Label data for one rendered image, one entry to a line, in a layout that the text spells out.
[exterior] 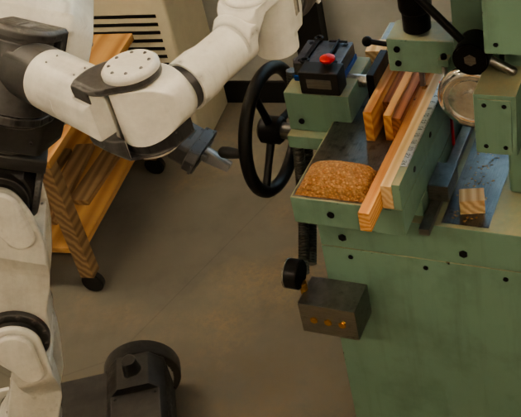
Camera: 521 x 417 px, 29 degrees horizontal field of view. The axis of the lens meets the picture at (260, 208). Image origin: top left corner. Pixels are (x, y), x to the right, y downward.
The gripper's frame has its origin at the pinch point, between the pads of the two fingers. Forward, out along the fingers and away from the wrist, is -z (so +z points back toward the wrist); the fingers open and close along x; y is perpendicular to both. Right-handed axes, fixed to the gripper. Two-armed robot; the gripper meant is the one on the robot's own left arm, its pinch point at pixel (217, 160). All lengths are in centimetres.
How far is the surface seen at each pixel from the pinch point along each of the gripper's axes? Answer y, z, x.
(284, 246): -77, -21, -63
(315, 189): 23.1, -20.6, 18.9
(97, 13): -63, 68, -100
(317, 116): 20.2, -14.1, -3.0
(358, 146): 24.3, -23.8, 4.1
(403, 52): 40.9, -22.8, -5.1
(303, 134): 15.2, -13.4, -2.3
